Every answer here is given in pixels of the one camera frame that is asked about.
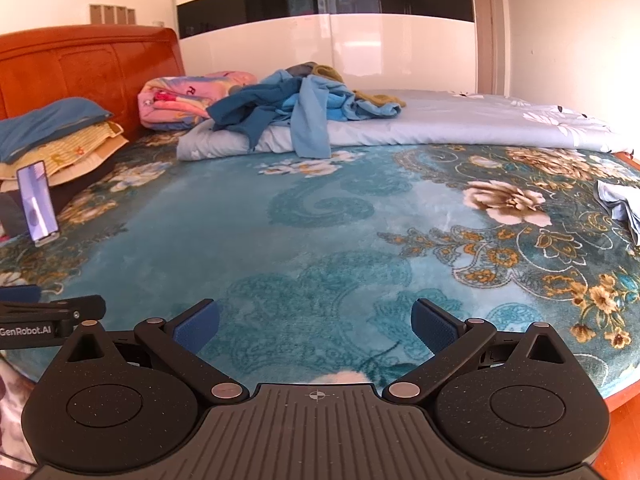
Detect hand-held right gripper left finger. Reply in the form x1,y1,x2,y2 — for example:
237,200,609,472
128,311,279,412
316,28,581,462
47,298,251,406

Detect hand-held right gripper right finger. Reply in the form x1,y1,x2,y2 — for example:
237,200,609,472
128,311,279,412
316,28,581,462
382,297,592,406

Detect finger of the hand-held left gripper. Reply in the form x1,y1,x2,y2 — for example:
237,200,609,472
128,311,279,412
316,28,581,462
0,295,107,322
0,284,43,305

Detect olive green sweater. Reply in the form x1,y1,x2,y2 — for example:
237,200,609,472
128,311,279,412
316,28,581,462
312,63,409,112

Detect smartphone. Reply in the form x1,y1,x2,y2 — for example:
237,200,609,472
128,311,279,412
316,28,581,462
16,160,61,242

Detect teal floral blanket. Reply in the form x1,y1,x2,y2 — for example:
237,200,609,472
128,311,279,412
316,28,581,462
0,129,640,402

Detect yellow patterned pillow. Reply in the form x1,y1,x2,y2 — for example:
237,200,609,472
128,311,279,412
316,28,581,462
0,120,130,182

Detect blue pillow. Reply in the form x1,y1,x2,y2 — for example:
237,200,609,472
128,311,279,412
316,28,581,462
0,97,115,164

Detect light blue daisy quilt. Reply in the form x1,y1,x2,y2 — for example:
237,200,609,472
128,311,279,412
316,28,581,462
176,88,637,162

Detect pale blue crumpled cloth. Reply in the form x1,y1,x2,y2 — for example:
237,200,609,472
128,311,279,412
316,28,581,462
593,179,640,247

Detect dark blue garment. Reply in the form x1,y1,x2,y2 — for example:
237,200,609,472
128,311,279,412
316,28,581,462
207,82,307,154

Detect pink floral folded quilt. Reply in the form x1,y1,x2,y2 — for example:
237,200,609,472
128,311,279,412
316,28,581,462
137,70,259,132

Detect wooden headboard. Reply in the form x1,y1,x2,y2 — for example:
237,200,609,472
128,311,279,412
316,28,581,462
0,24,187,142

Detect light blue garment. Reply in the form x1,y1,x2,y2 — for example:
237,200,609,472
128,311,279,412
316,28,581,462
260,69,407,159

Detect grey garment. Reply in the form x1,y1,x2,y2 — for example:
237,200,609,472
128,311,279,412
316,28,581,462
284,61,319,79

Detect beige door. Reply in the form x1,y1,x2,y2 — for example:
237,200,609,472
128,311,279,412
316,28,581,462
470,0,502,97

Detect white and black wardrobe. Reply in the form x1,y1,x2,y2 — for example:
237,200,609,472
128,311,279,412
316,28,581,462
172,0,477,97

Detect wall decor blocks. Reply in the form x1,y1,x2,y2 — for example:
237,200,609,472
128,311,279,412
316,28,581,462
89,3,137,25

